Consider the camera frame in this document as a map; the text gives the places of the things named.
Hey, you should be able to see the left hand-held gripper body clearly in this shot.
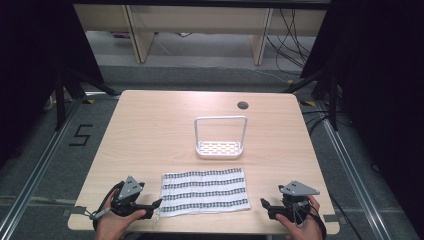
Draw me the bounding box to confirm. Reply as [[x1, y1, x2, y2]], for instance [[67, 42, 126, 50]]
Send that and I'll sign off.
[[110, 175, 154, 218]]

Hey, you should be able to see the black metal stand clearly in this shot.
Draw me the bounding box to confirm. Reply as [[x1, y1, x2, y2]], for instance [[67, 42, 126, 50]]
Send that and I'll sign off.
[[283, 66, 344, 132], [53, 68, 118, 132]]

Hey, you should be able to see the black curtain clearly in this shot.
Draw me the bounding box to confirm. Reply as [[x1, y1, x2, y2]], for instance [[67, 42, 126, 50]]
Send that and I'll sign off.
[[299, 0, 424, 231], [0, 0, 105, 168]]

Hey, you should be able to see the bundle of black cables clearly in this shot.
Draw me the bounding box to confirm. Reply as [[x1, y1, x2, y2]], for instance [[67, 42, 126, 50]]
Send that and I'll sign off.
[[265, 8, 316, 74]]

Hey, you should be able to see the person's left hand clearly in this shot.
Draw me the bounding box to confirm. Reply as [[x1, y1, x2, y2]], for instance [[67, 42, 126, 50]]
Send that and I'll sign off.
[[94, 209, 148, 240]]

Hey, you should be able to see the white rack with handle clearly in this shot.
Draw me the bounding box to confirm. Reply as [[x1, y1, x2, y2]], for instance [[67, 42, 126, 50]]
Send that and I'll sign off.
[[193, 115, 249, 161]]

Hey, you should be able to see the person's right hand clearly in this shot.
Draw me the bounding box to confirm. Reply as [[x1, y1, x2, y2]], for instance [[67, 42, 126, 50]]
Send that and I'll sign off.
[[275, 195, 325, 240]]

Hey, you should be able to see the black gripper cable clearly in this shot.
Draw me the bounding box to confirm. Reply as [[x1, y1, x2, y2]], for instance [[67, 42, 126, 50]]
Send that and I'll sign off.
[[309, 192, 365, 240]]

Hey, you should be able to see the aluminium floor rail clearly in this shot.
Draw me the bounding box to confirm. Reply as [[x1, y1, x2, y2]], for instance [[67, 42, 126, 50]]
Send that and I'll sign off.
[[316, 101, 389, 240], [0, 96, 84, 240]]

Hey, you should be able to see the white striped cloth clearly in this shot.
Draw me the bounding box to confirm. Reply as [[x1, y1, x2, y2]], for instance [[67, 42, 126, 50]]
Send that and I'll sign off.
[[152, 167, 252, 228]]

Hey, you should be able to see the light wooden shelf unit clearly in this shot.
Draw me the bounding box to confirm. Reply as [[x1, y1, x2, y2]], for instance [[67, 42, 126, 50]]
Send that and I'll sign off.
[[73, 3, 328, 67]]

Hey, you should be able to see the black cable with grey plug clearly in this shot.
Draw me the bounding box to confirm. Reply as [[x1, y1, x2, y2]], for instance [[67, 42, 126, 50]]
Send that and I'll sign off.
[[82, 181, 125, 232]]

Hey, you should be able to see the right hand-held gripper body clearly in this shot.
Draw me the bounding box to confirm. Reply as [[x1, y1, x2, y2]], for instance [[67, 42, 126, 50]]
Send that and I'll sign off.
[[278, 180, 321, 224]]

